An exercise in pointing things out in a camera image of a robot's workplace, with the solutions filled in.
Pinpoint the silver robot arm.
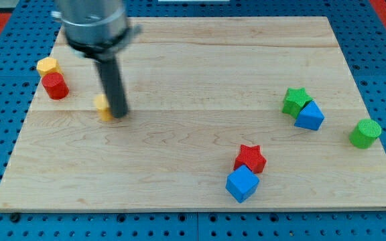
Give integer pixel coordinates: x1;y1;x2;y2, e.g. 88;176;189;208
52;0;141;118

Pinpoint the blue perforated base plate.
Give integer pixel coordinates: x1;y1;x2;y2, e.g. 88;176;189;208
0;0;386;240

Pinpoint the blue cube block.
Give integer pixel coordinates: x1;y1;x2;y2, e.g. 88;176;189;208
225;165;259;203

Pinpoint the green star block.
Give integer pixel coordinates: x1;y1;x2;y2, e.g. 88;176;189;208
281;88;313;118

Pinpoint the yellow block behind rod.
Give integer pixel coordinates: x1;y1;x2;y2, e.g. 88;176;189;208
93;94;113;121

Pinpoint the yellow hexagon block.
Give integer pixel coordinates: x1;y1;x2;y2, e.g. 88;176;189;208
36;57;63;78

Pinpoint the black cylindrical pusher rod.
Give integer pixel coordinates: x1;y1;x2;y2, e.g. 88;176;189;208
94;56;129;119

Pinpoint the red cylinder block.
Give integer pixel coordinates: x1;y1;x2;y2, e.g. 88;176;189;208
42;72;69;100

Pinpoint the wooden board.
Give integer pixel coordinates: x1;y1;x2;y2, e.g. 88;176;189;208
0;17;386;213

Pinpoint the blue triangle block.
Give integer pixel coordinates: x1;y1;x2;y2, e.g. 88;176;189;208
294;101;325;131

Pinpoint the green cylinder block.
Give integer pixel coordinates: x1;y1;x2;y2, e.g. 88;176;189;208
348;118;382;149

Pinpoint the red star block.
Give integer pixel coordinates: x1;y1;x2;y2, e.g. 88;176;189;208
233;145;267;174

